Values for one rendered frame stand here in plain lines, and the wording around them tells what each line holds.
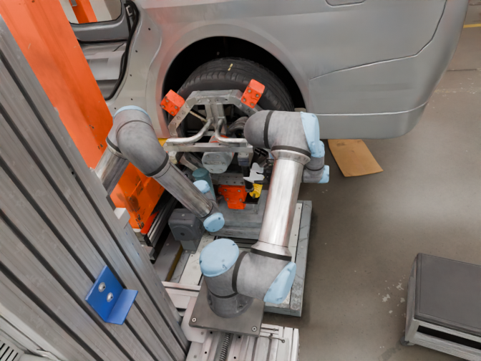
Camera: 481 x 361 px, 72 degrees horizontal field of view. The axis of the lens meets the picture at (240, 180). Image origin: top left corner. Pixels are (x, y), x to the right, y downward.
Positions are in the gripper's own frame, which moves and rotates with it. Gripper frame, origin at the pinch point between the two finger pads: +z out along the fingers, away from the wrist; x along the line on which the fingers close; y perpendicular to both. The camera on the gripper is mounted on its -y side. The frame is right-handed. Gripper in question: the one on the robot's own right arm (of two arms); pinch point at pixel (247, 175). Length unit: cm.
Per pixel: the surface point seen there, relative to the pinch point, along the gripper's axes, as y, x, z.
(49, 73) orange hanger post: 56, 11, 65
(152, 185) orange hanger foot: -19, -13, 60
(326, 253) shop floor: -83, -23, -36
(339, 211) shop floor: -82, -61, -44
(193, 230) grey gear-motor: -48, -7, 40
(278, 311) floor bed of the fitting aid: -79, 20, -11
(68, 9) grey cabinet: 0, -408, 382
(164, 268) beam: -70, 7, 61
